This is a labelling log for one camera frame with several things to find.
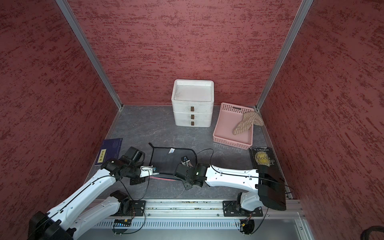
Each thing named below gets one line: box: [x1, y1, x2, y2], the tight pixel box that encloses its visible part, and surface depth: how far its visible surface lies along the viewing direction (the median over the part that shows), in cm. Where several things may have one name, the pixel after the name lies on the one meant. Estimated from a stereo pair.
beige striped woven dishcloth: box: [233, 111, 265, 135], surface depth 105 cm
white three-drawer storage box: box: [171, 79, 215, 128], surface depth 97 cm
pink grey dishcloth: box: [148, 142, 198, 181], surface depth 94 cm
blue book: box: [95, 138, 123, 167], surface depth 96 cm
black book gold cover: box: [249, 146, 285, 180], surface depth 94 cm
